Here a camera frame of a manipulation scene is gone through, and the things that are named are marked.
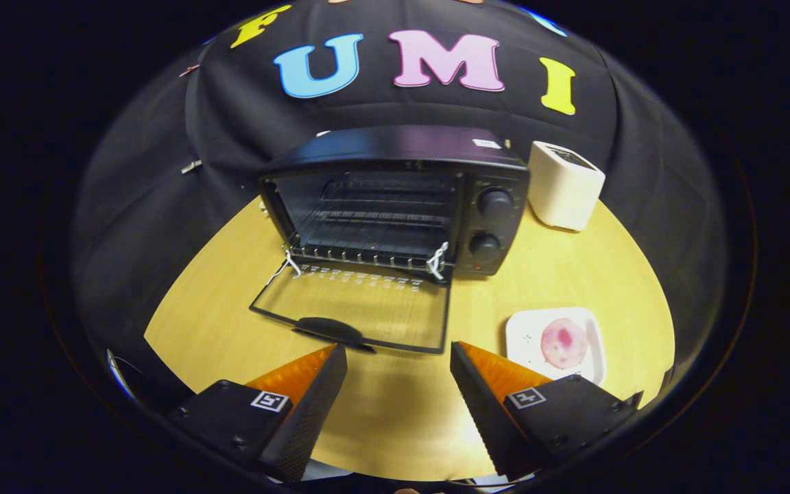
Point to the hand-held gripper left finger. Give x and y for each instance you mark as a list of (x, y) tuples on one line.
[(313, 418)]

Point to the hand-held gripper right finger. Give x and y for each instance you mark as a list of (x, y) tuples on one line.
[(487, 418)]

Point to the white rectangular plate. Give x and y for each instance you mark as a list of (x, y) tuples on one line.
[(522, 336)]

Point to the pink round food slice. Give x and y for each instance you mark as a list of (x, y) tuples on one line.
[(563, 343)]

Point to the black toaster oven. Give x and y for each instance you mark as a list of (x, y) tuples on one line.
[(402, 147)]

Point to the white bread toaster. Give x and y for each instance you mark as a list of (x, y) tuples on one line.
[(563, 195)]

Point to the white cloth clip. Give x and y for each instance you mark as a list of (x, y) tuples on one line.
[(191, 167)]

